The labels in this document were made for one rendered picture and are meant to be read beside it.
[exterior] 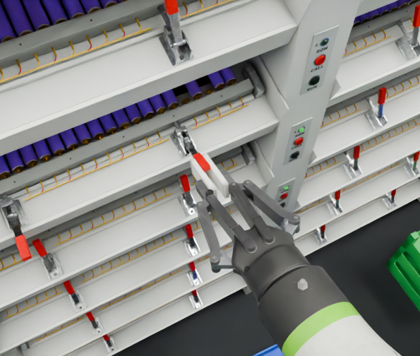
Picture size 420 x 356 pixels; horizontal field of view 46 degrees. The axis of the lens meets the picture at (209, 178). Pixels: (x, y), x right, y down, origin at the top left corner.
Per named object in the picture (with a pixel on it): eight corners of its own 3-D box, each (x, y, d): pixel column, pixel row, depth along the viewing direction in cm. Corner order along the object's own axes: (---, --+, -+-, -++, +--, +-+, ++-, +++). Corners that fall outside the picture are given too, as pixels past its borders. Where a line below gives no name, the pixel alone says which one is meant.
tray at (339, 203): (447, 162, 153) (477, 147, 139) (278, 247, 138) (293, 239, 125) (414, 105, 156) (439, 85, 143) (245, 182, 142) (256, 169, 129)
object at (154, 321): (244, 286, 153) (255, 283, 140) (54, 383, 139) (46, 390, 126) (215, 227, 157) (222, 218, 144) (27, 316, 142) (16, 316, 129)
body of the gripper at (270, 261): (258, 320, 60) (222, 263, 66) (317, 288, 62) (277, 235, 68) (255, 289, 54) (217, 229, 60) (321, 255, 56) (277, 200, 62)
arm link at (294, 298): (358, 285, 51) (282, 327, 49) (346, 335, 60) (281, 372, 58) (323, 243, 55) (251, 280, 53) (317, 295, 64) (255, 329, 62)
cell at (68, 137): (62, 109, 76) (79, 146, 74) (50, 114, 75) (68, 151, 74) (60, 104, 74) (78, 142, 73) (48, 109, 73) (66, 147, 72)
